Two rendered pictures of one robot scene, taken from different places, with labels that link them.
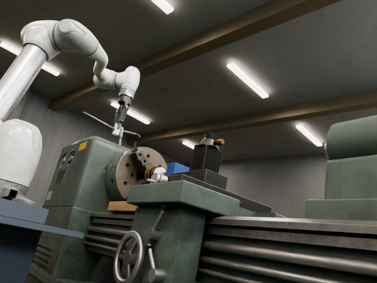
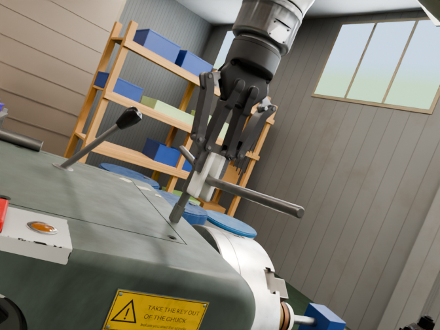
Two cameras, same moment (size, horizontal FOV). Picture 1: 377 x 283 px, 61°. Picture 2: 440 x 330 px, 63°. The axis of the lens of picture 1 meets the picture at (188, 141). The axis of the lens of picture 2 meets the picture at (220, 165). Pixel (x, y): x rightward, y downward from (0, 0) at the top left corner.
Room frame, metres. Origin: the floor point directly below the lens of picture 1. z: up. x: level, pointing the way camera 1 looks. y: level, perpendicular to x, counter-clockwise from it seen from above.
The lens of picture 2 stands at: (1.69, 0.95, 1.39)
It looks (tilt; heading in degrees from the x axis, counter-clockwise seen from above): 3 degrees down; 276
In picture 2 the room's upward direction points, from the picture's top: 22 degrees clockwise
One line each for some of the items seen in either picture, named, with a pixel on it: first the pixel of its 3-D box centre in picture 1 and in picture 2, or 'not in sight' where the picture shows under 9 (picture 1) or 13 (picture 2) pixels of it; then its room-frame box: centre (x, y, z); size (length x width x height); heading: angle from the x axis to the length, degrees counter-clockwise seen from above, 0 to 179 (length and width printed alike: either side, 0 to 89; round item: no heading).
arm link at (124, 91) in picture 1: (126, 94); (265, 28); (1.75, 0.42, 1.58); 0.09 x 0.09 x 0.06
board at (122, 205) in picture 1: (159, 215); not in sight; (1.44, 0.06, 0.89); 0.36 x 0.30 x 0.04; 125
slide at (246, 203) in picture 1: (213, 199); not in sight; (1.14, -0.13, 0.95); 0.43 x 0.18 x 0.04; 125
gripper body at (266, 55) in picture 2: (123, 105); (246, 75); (1.75, 0.42, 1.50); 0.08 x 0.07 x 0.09; 35
